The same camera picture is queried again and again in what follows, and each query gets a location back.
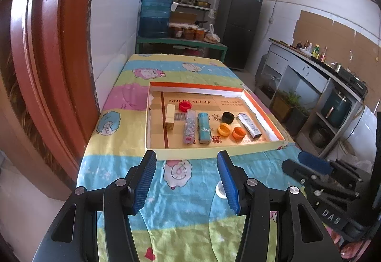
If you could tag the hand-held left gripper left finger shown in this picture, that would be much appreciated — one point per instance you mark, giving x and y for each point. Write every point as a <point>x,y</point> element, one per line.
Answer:
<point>145,181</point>

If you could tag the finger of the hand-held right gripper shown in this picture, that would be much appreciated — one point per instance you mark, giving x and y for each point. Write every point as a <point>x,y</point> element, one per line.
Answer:
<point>294,169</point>
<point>315,162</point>

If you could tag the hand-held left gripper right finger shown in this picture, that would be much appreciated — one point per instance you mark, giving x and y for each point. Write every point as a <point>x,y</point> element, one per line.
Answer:
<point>229,184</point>

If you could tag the white bottle cap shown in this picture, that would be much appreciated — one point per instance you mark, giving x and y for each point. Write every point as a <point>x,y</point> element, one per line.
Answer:
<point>219,190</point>

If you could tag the shallow cardboard box tray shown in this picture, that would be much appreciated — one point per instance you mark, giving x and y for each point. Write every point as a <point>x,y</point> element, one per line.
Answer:
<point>190,154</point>

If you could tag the large orange bottle cap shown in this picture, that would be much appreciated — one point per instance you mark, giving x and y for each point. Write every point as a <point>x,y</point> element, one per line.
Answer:
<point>224,129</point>

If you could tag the teal long case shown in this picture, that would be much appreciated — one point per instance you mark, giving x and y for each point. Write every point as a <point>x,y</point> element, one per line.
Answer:
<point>204,128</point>

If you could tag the white cartoon tin case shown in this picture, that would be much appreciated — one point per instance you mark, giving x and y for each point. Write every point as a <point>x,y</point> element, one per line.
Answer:
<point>249,125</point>

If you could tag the dark blue bottle cap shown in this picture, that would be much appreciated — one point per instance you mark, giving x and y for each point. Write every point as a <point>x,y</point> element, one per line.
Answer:
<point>228,117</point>

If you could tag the clear glitter tube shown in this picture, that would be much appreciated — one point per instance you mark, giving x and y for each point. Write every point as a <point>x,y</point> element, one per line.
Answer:
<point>189,128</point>

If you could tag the red bottle cap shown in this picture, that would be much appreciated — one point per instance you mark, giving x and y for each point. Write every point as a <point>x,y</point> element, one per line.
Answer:
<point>185,107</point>

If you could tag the dark cooking pot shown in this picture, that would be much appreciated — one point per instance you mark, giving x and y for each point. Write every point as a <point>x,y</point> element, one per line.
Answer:
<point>320,136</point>

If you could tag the potted plant dark planter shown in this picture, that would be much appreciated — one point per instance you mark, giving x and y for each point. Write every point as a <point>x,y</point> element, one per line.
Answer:
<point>300,122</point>

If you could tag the small orange bottle cap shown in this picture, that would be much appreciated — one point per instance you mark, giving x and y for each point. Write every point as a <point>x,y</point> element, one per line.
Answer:
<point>239,132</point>

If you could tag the teal air fryer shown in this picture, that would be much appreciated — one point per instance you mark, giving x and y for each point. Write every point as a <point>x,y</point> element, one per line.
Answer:
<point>336,108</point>

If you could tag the potted plant brown planter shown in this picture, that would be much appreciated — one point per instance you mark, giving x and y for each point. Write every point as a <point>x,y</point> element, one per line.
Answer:
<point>284,107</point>

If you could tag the small gold box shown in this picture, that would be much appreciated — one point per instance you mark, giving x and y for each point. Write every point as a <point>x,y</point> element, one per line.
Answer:
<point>170,117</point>

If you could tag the black gas stove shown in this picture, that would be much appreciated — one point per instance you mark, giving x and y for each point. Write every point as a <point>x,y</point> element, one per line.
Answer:
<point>354,83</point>

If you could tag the grey kitchen counter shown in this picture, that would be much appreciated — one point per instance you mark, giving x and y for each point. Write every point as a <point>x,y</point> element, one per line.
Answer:
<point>297,71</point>

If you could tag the yellow green bottle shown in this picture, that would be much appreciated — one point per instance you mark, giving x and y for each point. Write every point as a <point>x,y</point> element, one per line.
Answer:
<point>316,52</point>

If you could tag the printed cartoon blanket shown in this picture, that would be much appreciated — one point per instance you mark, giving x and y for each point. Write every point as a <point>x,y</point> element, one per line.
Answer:
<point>184,71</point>

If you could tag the green side table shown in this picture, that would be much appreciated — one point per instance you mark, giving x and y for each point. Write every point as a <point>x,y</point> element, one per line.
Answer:
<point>178,41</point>

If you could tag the plastic bag of food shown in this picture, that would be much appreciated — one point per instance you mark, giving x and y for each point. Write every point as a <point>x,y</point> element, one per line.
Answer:
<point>212,37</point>

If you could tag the brown food jar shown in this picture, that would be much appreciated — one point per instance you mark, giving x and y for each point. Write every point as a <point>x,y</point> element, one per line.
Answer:
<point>176,33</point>
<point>189,34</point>
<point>200,34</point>

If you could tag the dark grey refrigerator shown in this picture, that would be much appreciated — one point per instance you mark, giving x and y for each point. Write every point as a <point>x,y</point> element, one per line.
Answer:
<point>238,26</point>

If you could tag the black frying pan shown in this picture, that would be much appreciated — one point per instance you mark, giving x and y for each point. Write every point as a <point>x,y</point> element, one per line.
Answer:
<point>201,23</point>

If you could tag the blue water jug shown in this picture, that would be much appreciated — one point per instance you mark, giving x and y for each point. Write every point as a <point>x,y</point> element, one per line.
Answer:
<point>154,16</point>

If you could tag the cardboard box on shelf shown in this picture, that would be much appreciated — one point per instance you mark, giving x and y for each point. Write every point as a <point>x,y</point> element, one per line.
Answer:
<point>183,17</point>

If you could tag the metal bowl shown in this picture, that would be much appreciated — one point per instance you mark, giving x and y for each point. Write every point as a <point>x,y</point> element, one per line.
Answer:
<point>203,4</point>

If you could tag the cardboard wall sheet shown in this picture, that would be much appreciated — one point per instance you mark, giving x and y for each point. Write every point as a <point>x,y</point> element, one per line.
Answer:
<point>327,35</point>

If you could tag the red wooden door frame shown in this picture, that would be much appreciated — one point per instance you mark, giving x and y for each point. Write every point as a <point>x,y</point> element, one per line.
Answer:
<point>44,56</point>

